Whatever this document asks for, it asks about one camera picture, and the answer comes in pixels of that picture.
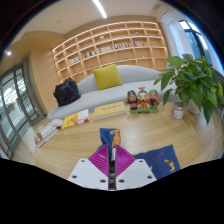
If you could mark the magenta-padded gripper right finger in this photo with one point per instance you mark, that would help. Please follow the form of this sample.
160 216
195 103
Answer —
135 174

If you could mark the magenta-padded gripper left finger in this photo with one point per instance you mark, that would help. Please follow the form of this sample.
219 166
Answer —
86 173

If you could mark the blue animal-print towel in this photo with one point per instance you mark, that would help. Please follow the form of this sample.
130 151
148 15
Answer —
156 163

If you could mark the yellow book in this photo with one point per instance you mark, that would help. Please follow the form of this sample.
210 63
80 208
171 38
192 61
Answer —
70 121

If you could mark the red and white magazine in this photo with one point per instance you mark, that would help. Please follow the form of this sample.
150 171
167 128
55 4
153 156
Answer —
46 134

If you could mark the small white pouch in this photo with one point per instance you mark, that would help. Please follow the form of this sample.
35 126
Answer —
57 122

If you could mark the flat yellow box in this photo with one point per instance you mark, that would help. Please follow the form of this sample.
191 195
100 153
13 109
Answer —
109 110

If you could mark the three colourful figurines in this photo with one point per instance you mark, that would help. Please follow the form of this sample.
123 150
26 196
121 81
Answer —
142 100

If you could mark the small white can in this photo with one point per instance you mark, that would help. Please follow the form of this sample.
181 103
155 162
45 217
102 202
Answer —
178 110

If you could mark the light grey curved sofa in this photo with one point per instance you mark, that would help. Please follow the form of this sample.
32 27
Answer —
110 95

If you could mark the black bag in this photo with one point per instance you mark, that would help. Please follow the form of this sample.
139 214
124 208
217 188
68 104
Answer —
66 92

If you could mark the white plant pot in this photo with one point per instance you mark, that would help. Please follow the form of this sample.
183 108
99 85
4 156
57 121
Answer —
194 107

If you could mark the yellow square cushion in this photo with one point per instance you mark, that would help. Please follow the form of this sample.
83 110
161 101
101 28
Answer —
107 77

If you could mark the green leafy plant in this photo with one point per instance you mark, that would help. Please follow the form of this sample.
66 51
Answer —
193 80

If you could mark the white sheer curtain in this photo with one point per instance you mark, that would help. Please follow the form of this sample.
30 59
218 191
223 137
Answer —
176 38

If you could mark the dark-framed window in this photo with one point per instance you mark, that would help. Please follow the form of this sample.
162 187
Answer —
196 40

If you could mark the long ceiling light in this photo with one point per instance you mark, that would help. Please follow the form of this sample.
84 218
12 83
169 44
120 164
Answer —
99 8

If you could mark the white air conditioner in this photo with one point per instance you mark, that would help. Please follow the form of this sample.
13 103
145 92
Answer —
161 10

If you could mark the glass door with grey frame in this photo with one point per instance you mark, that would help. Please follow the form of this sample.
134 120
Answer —
15 103

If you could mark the wooden wall shelf unit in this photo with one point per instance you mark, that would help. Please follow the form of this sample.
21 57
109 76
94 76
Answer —
113 50

